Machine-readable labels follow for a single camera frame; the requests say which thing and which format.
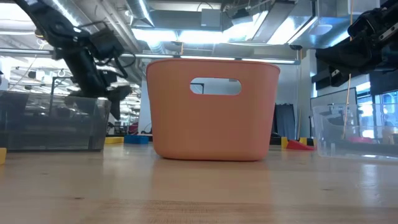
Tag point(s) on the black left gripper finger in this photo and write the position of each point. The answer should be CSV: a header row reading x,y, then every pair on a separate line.
x,y
117,104
77,96

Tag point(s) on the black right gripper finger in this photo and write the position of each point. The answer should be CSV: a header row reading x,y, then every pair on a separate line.
x,y
345,57

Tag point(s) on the long yellow block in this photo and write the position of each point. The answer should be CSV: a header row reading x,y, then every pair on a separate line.
x,y
114,140

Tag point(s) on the blue studded brick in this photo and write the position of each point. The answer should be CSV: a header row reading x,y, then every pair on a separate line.
x,y
136,139

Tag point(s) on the small yellow rectangular block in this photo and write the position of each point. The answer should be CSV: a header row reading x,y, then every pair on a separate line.
x,y
2,155

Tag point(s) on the red wedge block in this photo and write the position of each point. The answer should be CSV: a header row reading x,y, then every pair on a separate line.
x,y
298,146

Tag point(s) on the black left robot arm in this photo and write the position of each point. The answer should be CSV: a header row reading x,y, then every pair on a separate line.
x,y
46,18

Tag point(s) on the smoky grey transparent bin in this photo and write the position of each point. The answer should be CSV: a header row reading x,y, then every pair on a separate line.
x,y
46,130

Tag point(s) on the dark grey curtain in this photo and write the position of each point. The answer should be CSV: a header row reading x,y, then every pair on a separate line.
x,y
284,121

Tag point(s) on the clear plastic bin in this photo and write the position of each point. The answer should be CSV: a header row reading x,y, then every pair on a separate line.
x,y
329,146

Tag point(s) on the orange plastic basket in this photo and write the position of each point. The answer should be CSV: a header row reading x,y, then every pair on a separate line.
x,y
211,124

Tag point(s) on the black metal frame stand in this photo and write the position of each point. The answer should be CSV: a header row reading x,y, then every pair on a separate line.
x,y
57,78

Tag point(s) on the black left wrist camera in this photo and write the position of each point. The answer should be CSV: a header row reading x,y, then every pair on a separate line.
x,y
105,43

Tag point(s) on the silver overhead frame bar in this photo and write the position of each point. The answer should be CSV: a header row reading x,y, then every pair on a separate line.
x,y
149,56

